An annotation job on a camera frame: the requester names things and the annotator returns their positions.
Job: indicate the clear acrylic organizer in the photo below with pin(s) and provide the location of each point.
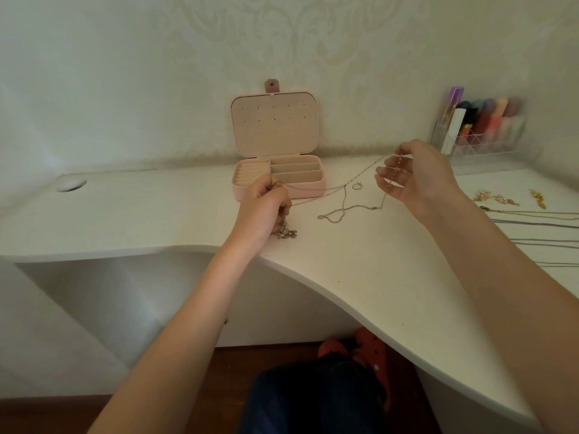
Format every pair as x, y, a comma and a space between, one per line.
486, 149

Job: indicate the gold dangling earring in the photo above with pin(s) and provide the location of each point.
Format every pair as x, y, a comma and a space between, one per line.
506, 201
482, 195

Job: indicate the person's dark blue jeans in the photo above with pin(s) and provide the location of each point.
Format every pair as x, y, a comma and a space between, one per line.
316, 397

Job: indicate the person's left hand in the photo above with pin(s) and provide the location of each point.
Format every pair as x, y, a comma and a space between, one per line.
258, 207

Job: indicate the row of colourful lipsticks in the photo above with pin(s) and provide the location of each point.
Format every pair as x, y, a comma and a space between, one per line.
493, 117

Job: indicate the person's left fingers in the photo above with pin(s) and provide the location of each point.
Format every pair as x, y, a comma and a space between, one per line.
279, 201

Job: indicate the pink jewelry box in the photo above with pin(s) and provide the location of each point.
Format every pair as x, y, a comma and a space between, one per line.
276, 131

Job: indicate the gold leaf earring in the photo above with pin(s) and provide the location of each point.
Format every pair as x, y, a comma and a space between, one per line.
538, 198

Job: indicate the orange slipper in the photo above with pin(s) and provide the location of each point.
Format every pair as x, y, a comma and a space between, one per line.
373, 357
332, 348

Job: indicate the purple cosmetic tube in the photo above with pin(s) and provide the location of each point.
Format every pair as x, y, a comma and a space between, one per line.
453, 101

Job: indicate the person's right thumb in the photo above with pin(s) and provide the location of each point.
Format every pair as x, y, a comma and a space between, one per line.
409, 148

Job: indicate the person's right forearm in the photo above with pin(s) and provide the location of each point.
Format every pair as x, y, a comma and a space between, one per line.
506, 284

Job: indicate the person's right hand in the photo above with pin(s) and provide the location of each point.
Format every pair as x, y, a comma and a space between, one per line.
427, 176

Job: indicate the white cosmetic tube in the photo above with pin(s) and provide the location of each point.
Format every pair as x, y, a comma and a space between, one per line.
453, 131

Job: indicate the person's left forearm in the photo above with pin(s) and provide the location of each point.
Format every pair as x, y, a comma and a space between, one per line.
181, 338

